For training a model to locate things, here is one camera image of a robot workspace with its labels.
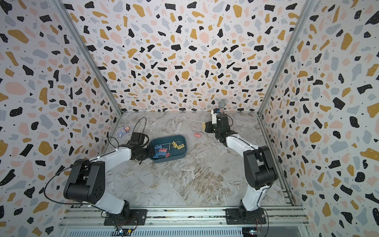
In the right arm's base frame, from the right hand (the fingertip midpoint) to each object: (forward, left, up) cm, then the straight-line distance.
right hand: (206, 122), depth 93 cm
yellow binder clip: (-9, +18, -15) cm, 25 cm away
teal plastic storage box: (-5, +28, -16) cm, 32 cm away
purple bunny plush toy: (+3, +58, -12) cm, 60 cm away
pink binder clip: (+1, +6, -15) cm, 16 cm away
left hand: (-15, +33, -12) cm, 38 cm away
